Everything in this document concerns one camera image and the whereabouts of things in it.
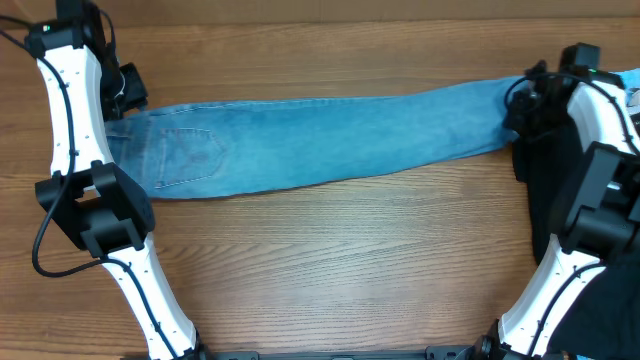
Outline light blue denim jeans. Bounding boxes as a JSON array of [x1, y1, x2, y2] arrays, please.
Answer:
[[105, 78, 514, 199]]

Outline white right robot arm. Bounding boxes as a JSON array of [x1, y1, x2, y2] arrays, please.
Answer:
[[464, 43, 639, 359]]

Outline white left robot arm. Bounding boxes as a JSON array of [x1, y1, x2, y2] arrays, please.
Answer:
[[17, 0, 213, 359]]

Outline light blue folded cloth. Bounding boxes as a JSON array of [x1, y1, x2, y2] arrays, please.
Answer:
[[613, 68, 640, 108]]

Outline black folded garment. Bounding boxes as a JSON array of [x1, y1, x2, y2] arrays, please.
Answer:
[[497, 117, 639, 359]]

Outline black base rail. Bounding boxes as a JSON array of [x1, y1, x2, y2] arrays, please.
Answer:
[[209, 345, 566, 360]]

